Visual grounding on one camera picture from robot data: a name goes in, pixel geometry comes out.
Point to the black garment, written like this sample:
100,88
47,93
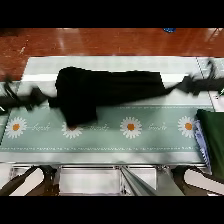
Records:
100,90

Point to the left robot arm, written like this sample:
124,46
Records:
23,98

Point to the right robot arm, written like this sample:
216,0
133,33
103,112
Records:
200,85

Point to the light blue garment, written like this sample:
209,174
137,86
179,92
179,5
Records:
201,138

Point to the blue object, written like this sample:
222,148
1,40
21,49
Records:
169,30

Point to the dark green garment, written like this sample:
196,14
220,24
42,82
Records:
213,136

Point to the silver frame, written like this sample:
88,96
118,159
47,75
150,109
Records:
133,181

